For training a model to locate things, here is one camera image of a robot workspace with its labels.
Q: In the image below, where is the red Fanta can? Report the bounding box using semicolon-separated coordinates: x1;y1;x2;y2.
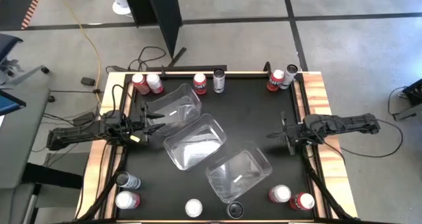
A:
289;192;316;211
193;72;208;96
131;72;151;96
266;69;285;92

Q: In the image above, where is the long black power strip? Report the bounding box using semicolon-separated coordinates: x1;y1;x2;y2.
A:
146;64;228;72

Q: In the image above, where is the dark blue office chair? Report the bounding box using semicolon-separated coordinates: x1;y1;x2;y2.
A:
0;32;51;86

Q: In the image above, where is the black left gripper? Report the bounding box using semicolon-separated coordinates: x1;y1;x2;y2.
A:
124;102;166;145

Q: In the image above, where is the monitor with blue screen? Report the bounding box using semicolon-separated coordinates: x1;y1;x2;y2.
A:
0;88;27;117

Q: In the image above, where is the clear plastic bin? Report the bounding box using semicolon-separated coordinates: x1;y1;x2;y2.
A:
163;113;227;171
205;140;274;205
142;83;202;138

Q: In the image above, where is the grey desk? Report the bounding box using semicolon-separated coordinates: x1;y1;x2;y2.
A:
0;85;52;189

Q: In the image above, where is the black aluminium table frame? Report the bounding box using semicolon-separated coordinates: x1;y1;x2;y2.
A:
75;61;359;224

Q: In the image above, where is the black mat with orange edge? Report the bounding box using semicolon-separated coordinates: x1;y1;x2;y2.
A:
0;0;45;30

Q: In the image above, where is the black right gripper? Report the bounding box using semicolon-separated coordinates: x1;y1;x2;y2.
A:
266;110;306;156

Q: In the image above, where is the white red Spindrift can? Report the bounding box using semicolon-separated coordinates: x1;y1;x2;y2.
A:
268;184;292;204
184;198;204;219
146;72;165;95
115;190;142;210

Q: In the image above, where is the black desk base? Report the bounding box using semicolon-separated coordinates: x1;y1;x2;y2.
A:
21;163;84;190

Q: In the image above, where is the black power brick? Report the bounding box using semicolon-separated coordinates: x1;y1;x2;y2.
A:
71;111;97;126

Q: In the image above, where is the yellow cable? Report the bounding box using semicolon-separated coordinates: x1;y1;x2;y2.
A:
51;0;102;105

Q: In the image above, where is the white cylindrical stand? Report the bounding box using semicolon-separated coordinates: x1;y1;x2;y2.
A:
107;0;133;16

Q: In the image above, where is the black partition panel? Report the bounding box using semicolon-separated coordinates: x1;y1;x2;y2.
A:
121;0;187;69

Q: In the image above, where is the grey stand leg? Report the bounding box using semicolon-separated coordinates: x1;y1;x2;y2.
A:
393;102;422;122

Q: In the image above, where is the black diagonal frame strut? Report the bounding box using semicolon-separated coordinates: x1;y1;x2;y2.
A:
78;150;128;221
301;151;352;221

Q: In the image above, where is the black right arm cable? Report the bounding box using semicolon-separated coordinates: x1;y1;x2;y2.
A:
324;118;405;159

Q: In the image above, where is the black floor cable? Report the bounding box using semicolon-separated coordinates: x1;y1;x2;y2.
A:
105;45;167;74

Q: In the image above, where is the black equipment box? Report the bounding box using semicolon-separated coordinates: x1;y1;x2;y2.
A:
400;78;422;107

